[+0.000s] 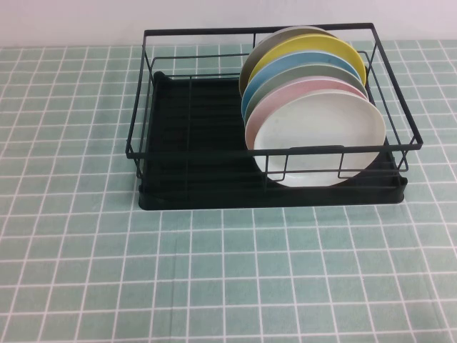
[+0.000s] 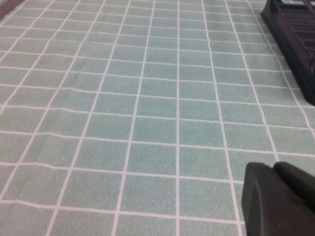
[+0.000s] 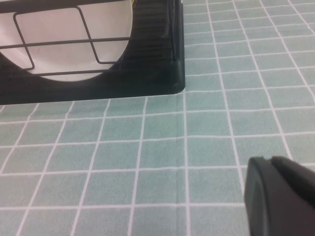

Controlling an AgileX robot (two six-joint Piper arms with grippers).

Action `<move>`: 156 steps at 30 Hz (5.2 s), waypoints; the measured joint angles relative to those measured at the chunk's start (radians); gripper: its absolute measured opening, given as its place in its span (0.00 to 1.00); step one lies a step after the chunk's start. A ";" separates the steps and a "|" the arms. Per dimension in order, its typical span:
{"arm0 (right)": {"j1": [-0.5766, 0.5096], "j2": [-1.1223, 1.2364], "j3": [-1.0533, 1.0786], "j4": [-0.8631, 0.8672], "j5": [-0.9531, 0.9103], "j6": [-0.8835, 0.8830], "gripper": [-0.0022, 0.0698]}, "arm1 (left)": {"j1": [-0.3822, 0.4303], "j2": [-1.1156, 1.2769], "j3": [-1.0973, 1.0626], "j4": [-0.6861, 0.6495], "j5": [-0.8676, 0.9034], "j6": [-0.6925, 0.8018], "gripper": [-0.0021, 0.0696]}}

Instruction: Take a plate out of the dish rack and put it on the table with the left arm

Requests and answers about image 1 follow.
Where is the white round plate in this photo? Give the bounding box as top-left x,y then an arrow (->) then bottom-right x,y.
252,91 -> 388,189

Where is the pink round plate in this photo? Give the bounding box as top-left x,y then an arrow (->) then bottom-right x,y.
244,76 -> 369,151

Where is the blue round plate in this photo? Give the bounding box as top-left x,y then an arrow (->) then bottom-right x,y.
241,50 -> 362,116

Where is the taupe round plate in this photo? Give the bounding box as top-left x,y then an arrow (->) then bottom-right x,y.
238,25 -> 338,98

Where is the grey-green round plate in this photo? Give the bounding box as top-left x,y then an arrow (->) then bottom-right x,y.
243,63 -> 366,124

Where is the yellow round plate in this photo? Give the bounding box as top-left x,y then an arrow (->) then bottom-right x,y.
246,34 -> 368,87

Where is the green checked tablecloth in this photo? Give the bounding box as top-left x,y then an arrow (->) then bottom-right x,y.
0,38 -> 457,343

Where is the black wire dish rack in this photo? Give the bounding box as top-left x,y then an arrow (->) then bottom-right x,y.
125,22 -> 425,189

